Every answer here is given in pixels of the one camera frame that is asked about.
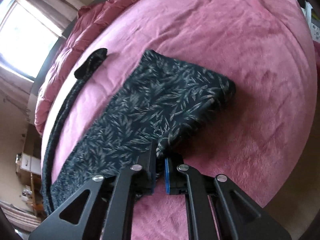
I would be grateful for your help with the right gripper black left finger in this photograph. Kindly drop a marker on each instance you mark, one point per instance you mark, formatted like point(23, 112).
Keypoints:
point(103, 207)

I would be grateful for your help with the dark red quilted duvet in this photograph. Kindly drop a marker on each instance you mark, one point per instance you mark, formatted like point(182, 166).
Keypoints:
point(91, 21)

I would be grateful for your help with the white drawer cabinet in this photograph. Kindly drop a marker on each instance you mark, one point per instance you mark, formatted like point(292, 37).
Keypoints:
point(30, 164)

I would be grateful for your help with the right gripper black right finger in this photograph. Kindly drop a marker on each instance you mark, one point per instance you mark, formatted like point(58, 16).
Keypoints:
point(217, 208)

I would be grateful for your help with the bright window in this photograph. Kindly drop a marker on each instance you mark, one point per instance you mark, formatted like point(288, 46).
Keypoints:
point(27, 37)

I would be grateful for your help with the pink plush bed blanket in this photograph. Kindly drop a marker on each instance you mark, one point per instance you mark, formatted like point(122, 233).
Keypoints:
point(263, 46)

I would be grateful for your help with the black leaf-print pants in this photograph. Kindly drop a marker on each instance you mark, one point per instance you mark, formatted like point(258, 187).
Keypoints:
point(163, 99)

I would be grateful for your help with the dark bed headboard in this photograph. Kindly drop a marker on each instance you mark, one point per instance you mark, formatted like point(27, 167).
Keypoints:
point(39, 80)

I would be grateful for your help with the beige patterned curtain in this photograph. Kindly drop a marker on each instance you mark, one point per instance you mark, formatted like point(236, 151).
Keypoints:
point(57, 15)

